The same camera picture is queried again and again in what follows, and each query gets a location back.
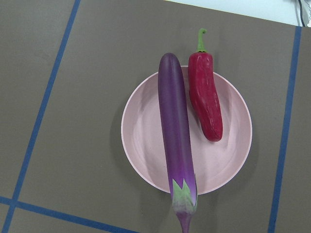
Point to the red chili pepper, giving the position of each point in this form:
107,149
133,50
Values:
203,93

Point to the purple eggplant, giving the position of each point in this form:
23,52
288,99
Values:
176,139

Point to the pink plate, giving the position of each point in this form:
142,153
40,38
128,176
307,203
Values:
215,163

